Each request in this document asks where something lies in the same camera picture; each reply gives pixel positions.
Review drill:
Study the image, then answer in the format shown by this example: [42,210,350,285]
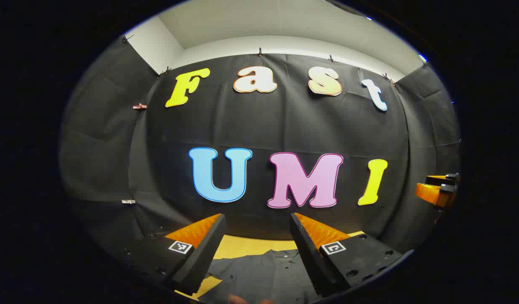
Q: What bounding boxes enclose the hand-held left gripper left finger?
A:
[116,213,227,296]

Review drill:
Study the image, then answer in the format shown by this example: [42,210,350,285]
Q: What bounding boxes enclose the grey button shirt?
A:
[198,249,323,304]

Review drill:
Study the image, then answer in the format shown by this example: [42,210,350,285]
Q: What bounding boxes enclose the black backdrop cloth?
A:
[59,34,462,271]

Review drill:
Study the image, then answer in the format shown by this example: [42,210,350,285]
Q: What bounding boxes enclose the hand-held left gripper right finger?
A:
[290,212,414,298]

